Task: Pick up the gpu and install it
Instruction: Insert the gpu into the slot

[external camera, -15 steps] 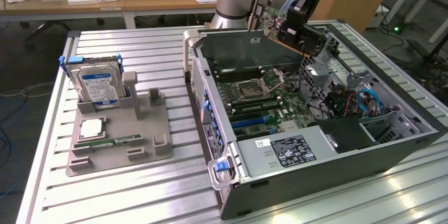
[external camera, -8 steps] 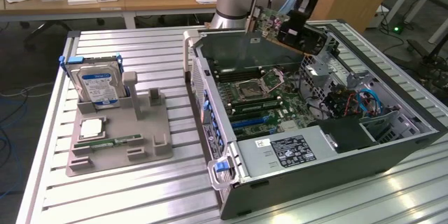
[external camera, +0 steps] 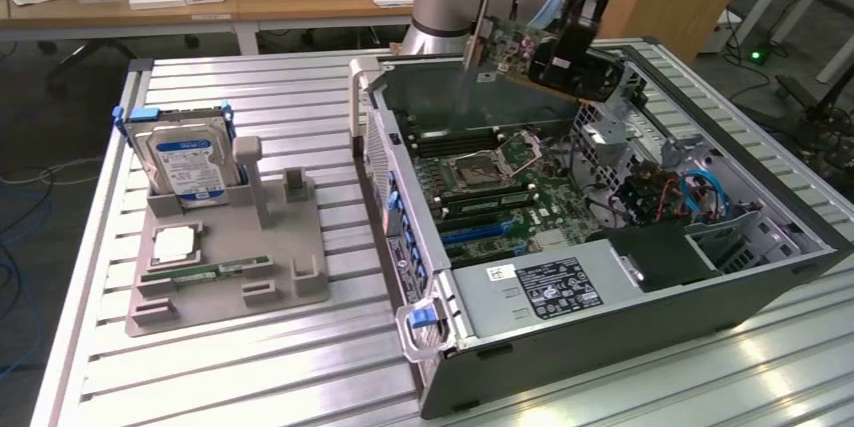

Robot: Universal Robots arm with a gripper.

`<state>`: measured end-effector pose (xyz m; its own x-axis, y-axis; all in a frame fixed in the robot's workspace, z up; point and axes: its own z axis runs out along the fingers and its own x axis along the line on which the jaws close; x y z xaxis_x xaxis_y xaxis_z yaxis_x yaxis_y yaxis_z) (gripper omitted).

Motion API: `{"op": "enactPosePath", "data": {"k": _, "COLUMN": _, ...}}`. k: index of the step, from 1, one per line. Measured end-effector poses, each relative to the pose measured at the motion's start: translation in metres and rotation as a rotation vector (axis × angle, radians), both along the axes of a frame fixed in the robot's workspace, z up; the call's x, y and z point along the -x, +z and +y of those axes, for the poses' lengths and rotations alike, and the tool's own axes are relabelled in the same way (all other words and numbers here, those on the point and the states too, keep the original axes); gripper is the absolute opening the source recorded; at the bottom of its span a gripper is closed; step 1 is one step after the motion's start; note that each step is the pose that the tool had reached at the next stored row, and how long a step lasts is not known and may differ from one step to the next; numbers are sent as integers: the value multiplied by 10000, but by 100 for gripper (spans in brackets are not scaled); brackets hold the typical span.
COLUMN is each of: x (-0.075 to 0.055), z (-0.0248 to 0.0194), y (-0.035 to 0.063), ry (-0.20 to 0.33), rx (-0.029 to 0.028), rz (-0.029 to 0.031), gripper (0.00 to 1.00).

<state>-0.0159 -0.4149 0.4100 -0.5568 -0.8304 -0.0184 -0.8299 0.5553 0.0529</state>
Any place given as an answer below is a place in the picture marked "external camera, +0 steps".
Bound graphics card with black fan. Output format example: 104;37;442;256
462;0;630;104

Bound metal drive cage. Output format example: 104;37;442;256
572;91;669;168

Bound metal socket cover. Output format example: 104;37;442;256
496;130;542;176

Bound power box with green light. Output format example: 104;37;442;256
741;41;775;67

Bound CPU socket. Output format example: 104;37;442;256
450;146;515;188

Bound green motherboard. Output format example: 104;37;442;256
396;111;615;268

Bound black equipment stand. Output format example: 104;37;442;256
773;71;854;158

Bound blue expansion slot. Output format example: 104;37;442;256
438;219;512;248

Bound gray metal disk bay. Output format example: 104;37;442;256
685;209;802;276

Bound gray power supply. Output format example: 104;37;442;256
451;241;633;341

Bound open black PC case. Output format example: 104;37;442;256
347;44;854;421

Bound gray plastic parts rack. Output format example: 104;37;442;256
124;135;334;339

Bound hard disk in blue caddy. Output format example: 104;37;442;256
112;100;246;211

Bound silver CPU chip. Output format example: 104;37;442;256
151;227;200;264

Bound green RAM stick on rack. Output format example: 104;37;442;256
141;256;275;284

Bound black chair base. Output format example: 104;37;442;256
36;35;202;94

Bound silver case handle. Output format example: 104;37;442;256
350;59;383;139
396;296;456;363

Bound blue wire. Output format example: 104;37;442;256
679;168;730;222

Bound blue floor cables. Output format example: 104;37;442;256
0;181;55;383

